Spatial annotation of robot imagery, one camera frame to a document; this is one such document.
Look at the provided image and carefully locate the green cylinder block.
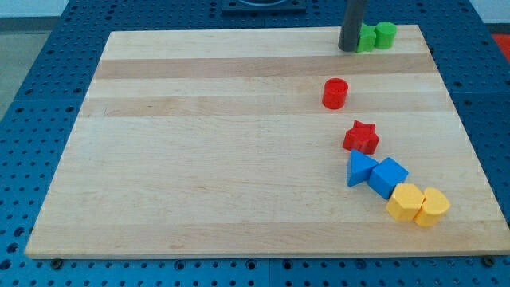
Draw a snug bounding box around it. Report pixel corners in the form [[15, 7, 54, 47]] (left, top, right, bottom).
[[375, 22, 398, 49]]

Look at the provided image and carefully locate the blue cube block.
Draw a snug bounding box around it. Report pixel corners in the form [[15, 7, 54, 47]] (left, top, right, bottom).
[[367, 157, 409, 199]]

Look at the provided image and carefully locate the red cylinder block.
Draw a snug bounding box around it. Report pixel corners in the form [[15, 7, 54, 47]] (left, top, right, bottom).
[[322, 78, 348, 110]]

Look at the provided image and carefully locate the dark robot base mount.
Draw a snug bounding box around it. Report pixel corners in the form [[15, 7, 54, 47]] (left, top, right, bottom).
[[219, 0, 308, 14]]

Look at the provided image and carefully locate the yellow heart block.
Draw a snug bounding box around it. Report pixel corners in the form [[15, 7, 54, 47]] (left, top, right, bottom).
[[414, 187, 451, 227]]

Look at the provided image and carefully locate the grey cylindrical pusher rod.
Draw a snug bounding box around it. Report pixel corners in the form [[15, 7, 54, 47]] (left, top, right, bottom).
[[338, 0, 367, 52]]

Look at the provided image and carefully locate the green star block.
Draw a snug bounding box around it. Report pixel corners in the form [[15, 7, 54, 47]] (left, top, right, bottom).
[[356, 23, 376, 53]]

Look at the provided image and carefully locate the yellow hexagon block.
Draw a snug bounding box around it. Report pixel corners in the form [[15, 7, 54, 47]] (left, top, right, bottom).
[[386, 183, 425, 222]]

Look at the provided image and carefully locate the red star block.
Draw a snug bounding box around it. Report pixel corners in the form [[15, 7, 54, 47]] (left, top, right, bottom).
[[342, 120, 379, 155]]

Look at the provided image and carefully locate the blue triangle block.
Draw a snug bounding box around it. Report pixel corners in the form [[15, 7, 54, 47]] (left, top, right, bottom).
[[346, 149, 379, 187]]

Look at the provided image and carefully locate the light wooden board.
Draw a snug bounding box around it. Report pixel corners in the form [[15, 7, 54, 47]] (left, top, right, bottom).
[[25, 25, 509, 259]]

